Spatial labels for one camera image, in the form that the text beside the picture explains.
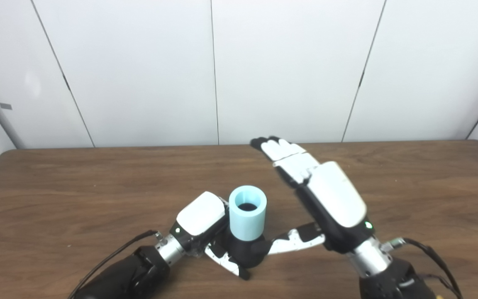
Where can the white and black left hand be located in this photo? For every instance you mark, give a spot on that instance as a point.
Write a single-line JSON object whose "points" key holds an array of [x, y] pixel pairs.
{"points": [[201, 214]]}

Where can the white and black right hand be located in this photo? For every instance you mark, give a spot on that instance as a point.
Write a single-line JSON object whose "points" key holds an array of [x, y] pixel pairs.
{"points": [[334, 195]]}

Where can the black nozzle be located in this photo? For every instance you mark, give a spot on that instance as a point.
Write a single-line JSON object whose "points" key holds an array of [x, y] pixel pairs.
{"points": [[247, 251]]}

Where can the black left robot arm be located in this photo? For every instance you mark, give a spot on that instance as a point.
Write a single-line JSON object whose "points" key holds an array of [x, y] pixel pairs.
{"points": [[123, 276]]}

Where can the small grey wall label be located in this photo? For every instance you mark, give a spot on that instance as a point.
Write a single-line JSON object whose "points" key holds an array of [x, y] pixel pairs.
{"points": [[6, 106]]}

